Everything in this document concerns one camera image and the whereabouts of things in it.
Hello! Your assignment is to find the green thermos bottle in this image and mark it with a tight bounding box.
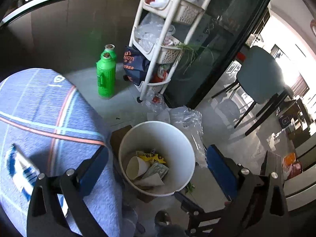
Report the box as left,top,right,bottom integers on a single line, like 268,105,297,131
104,44,117,62
96,52,116,99

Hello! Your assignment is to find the red plastic bag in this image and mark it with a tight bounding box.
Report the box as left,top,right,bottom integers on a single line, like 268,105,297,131
150,64,171,83

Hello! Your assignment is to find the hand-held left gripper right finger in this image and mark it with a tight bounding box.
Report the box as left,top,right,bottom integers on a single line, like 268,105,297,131
206,144,289,237

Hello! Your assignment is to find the grey dining chair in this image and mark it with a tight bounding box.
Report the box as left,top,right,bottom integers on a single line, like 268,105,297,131
212,46,294,136

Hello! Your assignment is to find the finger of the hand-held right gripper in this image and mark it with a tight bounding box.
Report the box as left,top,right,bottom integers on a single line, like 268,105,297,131
174,191,235,230

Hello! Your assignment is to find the orange plastic bag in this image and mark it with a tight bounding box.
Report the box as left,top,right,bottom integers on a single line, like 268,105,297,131
282,152,303,179

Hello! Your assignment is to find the blue white wrapper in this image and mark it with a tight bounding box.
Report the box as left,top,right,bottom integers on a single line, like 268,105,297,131
4,143,41,198

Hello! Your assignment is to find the yellow snack wrapper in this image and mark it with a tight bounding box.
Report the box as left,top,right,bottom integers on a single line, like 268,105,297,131
138,150,167,165

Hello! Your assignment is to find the brown cardboard piece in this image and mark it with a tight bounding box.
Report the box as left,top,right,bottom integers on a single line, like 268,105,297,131
110,125,132,158

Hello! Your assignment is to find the printed paper cup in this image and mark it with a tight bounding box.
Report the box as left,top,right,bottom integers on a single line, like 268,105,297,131
126,156,151,180

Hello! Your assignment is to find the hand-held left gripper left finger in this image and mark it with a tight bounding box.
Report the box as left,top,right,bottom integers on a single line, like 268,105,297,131
26,144,110,237

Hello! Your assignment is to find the glass sliding door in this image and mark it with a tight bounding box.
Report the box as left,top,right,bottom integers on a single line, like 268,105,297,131
163,0,279,109

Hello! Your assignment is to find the dark kitchen cabinet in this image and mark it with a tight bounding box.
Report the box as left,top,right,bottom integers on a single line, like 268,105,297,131
0,0,149,79

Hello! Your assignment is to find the white round bin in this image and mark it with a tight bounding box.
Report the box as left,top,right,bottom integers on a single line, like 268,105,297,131
118,121,196,197

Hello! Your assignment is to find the white plastic storage rack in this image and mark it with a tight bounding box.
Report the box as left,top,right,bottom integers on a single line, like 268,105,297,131
130,0,223,103

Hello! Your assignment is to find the blue plaid tablecloth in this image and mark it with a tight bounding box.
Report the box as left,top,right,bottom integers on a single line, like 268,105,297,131
0,68,139,237

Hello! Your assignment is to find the brown slipper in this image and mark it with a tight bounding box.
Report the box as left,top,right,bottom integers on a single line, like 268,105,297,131
154,210,173,227

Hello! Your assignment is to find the crumpled clear plastic bag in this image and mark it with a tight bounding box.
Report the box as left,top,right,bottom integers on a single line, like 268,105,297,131
147,105,208,169

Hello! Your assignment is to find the navy shopping bag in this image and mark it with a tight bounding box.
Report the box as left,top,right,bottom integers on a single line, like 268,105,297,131
123,46,151,86

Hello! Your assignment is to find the green onion bunch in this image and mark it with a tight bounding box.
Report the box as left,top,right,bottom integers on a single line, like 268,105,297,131
173,42,213,67

